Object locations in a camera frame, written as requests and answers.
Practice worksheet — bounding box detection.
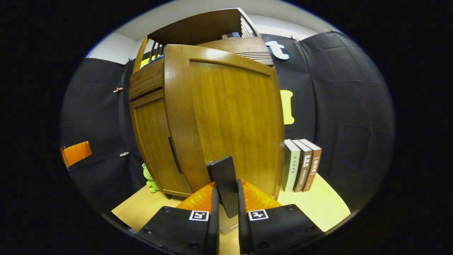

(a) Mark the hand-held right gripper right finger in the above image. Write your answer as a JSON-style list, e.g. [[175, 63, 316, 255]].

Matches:
[[236, 178, 325, 255]]

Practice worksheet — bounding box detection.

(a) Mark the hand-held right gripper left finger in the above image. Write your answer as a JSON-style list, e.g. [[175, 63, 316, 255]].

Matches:
[[136, 182, 220, 255]]

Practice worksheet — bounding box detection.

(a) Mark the wooden cabinet door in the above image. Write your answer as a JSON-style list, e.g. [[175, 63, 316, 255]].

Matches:
[[163, 44, 286, 234], [130, 89, 193, 198]]

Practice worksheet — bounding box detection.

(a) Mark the wooden double-door shoe cabinet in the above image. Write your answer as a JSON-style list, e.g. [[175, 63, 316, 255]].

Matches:
[[129, 8, 275, 199]]

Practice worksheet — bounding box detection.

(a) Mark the green frog toy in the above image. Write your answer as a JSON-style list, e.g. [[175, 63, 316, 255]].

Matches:
[[142, 163, 160, 193]]

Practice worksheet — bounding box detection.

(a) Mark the white green book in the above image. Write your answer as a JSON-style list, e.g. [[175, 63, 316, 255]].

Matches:
[[281, 139, 301, 192]]

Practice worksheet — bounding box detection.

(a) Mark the grey brown book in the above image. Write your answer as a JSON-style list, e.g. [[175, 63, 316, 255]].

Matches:
[[292, 139, 314, 193]]

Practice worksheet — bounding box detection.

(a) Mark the brown book with white label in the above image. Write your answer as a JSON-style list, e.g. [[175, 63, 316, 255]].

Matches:
[[299, 138, 322, 192]]

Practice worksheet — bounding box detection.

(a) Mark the wooden drawer with black knob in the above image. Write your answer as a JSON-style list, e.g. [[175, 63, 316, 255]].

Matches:
[[129, 37, 274, 101]]

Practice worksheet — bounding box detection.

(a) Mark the blue cloth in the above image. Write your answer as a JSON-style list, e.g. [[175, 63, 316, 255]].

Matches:
[[143, 54, 164, 67]]

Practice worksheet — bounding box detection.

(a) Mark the black backdrop cloth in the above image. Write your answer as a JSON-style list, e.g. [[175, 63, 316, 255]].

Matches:
[[59, 30, 395, 216]]

